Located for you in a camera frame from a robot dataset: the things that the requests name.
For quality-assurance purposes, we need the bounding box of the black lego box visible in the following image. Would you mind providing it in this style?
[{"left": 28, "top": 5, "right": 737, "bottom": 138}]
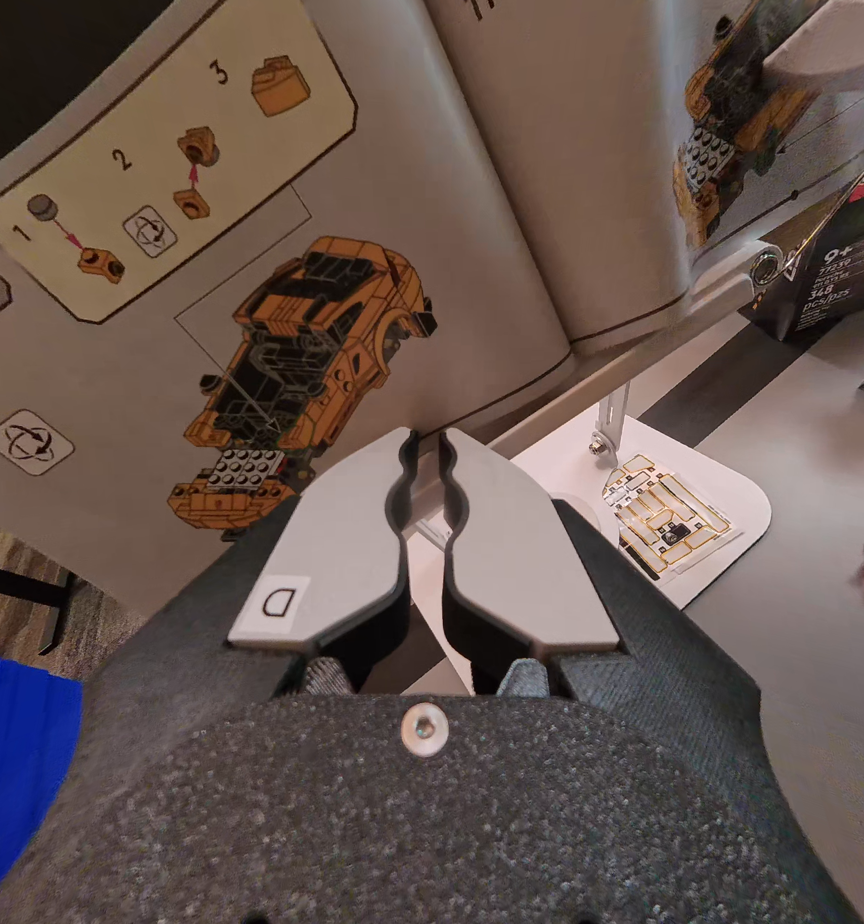
[{"left": 738, "top": 130, "right": 864, "bottom": 344}]

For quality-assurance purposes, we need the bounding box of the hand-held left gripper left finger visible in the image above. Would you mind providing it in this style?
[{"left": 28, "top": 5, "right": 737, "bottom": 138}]
[{"left": 227, "top": 426, "right": 421, "bottom": 690}]

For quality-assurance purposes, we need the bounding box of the blue plastic bin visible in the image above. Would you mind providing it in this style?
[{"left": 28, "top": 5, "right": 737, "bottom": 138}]
[{"left": 0, "top": 650, "right": 85, "bottom": 914}]

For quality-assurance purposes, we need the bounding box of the lego instruction booklet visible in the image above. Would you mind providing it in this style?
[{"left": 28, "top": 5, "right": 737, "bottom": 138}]
[{"left": 0, "top": 0, "right": 864, "bottom": 607}]

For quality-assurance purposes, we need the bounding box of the white metal book stand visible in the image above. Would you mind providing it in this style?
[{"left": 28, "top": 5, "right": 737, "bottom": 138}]
[{"left": 403, "top": 238, "right": 787, "bottom": 630}]

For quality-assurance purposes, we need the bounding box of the clear sticker sheet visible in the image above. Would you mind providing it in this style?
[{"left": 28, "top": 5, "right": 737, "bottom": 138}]
[{"left": 601, "top": 453, "right": 745, "bottom": 580}]

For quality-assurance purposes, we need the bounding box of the black metal frame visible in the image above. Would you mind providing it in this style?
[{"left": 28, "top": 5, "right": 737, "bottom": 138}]
[{"left": 0, "top": 559, "right": 72, "bottom": 654}]

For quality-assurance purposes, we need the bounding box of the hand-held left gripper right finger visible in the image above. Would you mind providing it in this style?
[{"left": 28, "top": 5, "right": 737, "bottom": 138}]
[{"left": 438, "top": 429, "right": 622, "bottom": 695}]

